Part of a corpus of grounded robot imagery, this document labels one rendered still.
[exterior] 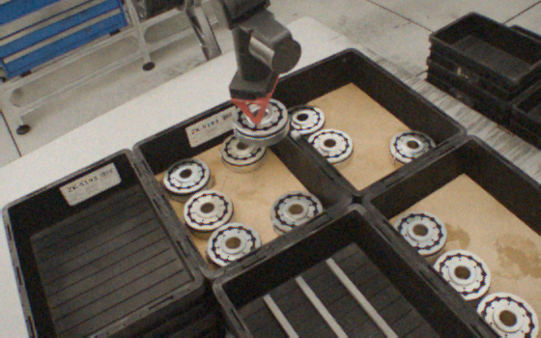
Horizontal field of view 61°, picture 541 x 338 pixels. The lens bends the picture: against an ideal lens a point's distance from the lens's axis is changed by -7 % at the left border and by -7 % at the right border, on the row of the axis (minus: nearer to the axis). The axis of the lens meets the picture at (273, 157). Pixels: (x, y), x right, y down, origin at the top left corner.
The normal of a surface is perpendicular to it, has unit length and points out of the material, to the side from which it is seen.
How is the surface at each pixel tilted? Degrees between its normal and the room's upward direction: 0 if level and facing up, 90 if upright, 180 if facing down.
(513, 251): 0
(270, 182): 0
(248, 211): 0
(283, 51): 92
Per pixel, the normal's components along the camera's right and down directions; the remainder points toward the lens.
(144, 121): -0.10, -0.70
